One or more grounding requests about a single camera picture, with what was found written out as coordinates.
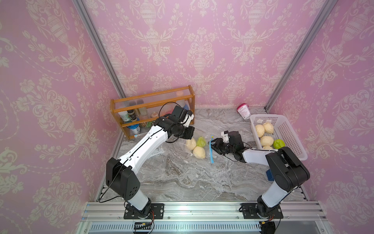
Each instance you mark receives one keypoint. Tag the beige pear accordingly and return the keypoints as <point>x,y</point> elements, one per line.
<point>268,127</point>
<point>266,141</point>
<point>260,130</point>

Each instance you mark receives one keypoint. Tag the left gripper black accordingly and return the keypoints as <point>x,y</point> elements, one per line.
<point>190,132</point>

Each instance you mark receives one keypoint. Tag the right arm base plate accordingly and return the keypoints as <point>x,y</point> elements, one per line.
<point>254,211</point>

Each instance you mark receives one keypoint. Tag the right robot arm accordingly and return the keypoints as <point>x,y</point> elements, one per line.
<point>288,172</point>

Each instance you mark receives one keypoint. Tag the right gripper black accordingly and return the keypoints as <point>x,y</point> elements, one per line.
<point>218,144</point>

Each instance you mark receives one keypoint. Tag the wooden shelf rack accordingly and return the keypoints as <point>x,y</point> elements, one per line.
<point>148,107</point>

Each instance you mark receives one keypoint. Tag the clear zip-top bag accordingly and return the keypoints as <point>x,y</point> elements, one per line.
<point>208,149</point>

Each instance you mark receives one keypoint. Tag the dark spice jar on shelf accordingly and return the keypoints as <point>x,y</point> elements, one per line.
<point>132,115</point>

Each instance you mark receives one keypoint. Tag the green pear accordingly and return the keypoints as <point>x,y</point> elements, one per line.
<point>201,142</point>
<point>277,144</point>

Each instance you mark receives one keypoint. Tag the pink lid yogurt cup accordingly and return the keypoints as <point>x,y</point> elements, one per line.
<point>244,111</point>

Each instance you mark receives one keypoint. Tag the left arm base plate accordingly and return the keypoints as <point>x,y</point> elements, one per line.
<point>151,211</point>

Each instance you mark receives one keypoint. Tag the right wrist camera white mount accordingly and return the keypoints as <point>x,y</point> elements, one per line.
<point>225,136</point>

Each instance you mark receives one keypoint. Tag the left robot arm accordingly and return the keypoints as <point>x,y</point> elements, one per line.
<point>121,173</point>

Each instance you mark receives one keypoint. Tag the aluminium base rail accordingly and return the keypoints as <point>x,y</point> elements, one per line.
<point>207,217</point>

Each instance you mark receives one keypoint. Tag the blue cube block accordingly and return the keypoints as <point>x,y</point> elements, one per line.
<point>269,175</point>

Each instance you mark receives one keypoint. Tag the white green bottle on shelf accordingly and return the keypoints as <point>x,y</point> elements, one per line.
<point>125,116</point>

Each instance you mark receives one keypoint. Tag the white plastic basket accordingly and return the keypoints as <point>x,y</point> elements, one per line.
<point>282,130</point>

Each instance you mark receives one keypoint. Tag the blue lid cup lower shelf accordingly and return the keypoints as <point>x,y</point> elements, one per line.
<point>135,129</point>

